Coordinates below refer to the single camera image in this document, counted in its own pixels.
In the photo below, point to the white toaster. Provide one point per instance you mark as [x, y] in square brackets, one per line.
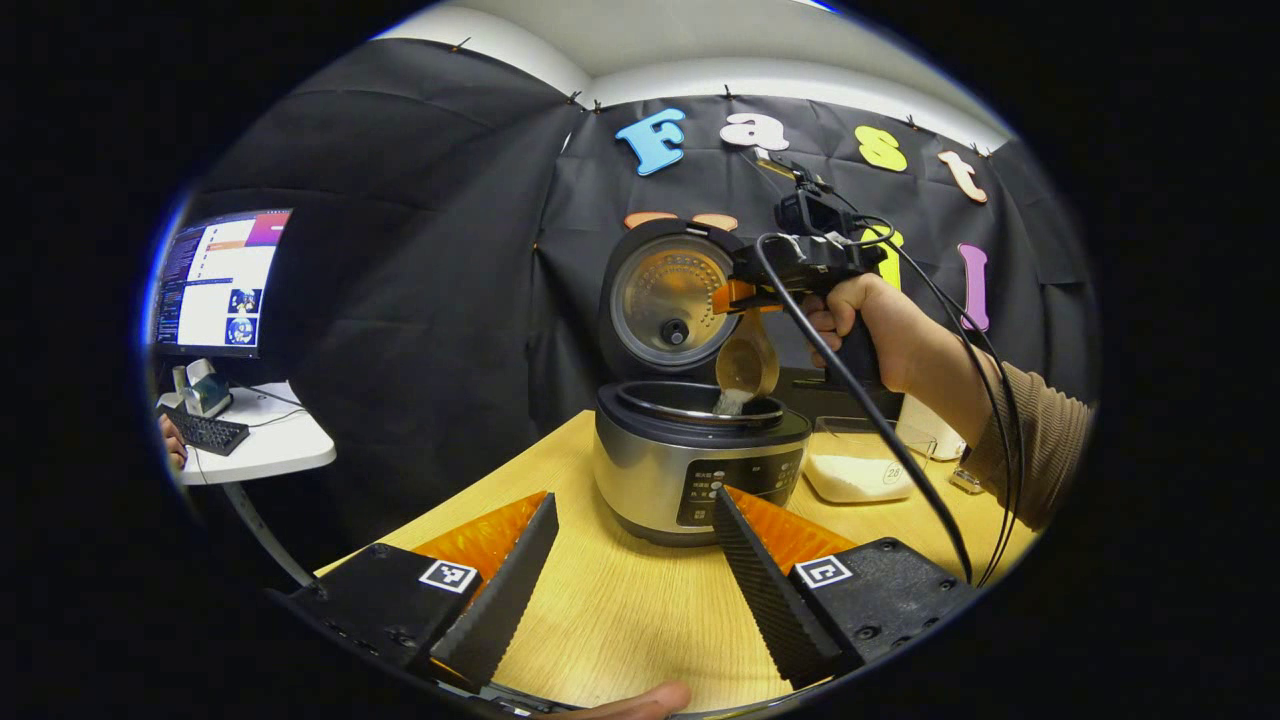
[925, 430]

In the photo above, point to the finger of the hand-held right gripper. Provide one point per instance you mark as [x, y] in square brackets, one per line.
[745, 297]

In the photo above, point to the wooden spoon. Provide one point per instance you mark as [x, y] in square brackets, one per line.
[748, 360]

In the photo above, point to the computer monitor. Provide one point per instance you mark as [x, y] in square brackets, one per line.
[225, 290]

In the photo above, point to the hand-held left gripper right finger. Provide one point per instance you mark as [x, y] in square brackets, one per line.
[765, 590]

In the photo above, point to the white rice heap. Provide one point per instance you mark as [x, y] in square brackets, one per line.
[855, 478]

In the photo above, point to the black keyboard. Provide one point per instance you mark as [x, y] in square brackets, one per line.
[205, 432]

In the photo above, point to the white side table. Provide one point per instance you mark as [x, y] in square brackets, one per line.
[285, 445]

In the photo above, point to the small grey desk device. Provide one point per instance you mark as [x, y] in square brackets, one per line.
[205, 390]

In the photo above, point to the black backdrop cloth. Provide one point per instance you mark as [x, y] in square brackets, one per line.
[420, 330]

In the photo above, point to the clear plastic rice container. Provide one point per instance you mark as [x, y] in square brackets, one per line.
[870, 440]

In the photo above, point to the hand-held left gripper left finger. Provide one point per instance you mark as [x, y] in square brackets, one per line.
[505, 590]

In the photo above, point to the black silver rice cooker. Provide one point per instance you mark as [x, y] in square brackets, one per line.
[660, 470]

